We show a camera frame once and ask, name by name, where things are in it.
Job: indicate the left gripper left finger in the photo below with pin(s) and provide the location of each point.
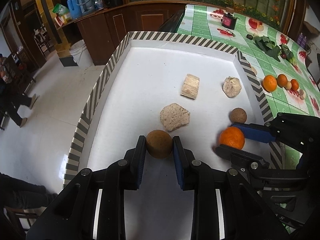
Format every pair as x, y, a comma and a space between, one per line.
91, 205

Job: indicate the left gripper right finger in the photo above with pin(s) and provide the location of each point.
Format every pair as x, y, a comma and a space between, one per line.
223, 201

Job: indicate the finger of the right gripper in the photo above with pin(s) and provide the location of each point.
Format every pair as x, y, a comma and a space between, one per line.
256, 132
251, 164

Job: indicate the orange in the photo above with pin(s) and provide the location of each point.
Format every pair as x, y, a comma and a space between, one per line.
269, 83
232, 137
282, 80
294, 85

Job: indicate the dark brown round fruit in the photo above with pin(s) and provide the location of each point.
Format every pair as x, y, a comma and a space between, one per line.
238, 115

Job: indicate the pale ridged block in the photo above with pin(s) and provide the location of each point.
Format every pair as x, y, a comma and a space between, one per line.
232, 86

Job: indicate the tan round longan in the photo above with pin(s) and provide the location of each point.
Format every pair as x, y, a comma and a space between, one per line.
288, 85

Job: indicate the speckled pink sponge block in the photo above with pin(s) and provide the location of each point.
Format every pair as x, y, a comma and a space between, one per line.
174, 116

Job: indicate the beige rectangular block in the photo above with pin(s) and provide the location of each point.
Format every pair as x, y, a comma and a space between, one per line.
190, 86

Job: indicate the green fruit-print tablecloth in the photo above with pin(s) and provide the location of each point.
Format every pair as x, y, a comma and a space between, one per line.
205, 22

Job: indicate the green bok choy right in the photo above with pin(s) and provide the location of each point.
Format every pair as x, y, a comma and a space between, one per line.
288, 54

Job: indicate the green leafy vegetable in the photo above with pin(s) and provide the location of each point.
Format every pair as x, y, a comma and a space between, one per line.
268, 46

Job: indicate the dark small fruit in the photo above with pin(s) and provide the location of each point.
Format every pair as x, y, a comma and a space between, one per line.
250, 37

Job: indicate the purple bottles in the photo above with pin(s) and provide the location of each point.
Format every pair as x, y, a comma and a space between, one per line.
301, 40

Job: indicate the white striped-rim tray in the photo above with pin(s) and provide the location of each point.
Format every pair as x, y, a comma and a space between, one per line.
146, 160

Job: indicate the black pink-label jar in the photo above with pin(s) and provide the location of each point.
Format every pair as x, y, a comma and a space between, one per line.
229, 21

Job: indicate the white bucket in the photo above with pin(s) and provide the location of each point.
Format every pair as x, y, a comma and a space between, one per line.
81, 55

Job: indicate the wooden cabinet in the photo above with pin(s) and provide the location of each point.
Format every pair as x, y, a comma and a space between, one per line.
103, 30

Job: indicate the blue water jug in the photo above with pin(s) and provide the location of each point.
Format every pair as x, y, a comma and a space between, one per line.
74, 9

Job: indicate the green snack bag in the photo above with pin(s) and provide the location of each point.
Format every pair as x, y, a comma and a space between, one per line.
62, 14

